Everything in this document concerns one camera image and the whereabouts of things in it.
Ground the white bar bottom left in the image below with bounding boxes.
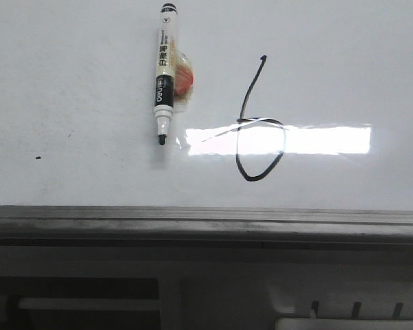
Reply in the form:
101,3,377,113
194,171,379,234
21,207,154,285
18,298,160,311

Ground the white box bottom right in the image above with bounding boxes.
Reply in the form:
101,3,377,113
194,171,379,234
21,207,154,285
275,318,413,330

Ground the orange magnet taped to marker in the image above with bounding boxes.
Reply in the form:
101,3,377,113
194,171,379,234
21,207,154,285
174,50,195,113

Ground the black white whiteboard marker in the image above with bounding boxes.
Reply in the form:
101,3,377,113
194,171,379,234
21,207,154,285
153,3,178,146

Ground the grey aluminium whiteboard tray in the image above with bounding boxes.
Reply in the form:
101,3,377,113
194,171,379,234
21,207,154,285
0,205,413,245

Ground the white whiteboard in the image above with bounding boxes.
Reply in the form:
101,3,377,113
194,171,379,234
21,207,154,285
0,1,413,210

